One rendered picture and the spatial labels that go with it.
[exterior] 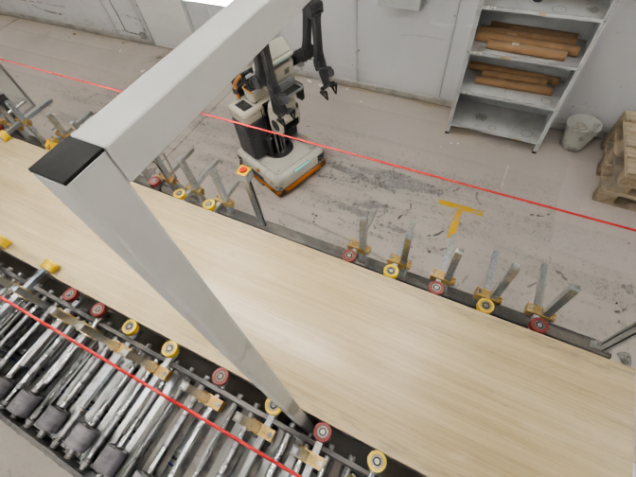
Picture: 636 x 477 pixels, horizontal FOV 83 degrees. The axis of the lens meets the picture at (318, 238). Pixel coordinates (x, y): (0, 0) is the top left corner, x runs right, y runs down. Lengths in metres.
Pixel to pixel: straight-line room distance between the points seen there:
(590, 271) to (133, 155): 3.41
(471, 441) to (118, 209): 1.66
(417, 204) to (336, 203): 0.76
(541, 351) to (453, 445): 0.61
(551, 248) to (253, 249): 2.46
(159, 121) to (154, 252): 0.15
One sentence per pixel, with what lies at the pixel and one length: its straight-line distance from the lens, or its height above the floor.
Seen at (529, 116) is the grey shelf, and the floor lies 0.14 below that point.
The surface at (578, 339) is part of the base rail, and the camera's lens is 2.38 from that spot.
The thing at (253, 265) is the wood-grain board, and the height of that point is 0.90.
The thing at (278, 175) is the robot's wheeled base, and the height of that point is 0.28.
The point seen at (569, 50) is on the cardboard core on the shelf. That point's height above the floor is 0.95.
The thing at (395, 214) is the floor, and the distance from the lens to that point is 3.38.
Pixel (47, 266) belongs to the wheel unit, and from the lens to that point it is 2.64.
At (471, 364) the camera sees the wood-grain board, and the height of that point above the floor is 0.90.
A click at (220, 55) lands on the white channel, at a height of 2.45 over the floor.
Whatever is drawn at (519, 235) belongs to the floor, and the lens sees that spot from 3.51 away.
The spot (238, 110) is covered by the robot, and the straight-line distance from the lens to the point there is 3.30.
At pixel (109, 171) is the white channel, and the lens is 0.40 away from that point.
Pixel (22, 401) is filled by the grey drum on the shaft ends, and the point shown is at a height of 0.85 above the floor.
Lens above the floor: 2.67
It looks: 56 degrees down
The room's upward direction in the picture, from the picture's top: 9 degrees counter-clockwise
